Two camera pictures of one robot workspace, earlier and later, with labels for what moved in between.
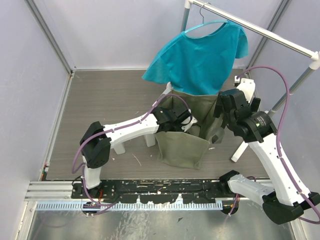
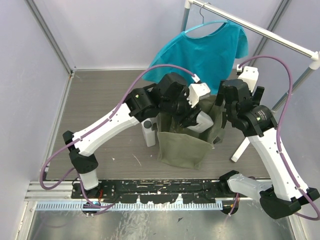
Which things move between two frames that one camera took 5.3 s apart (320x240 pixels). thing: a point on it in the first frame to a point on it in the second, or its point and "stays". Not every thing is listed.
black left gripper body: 182,111 to 186,120
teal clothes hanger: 203,23 stays
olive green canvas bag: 189,148 stays
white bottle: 120,149 to 205,123
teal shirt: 200,66 stays
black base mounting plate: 154,191 stays
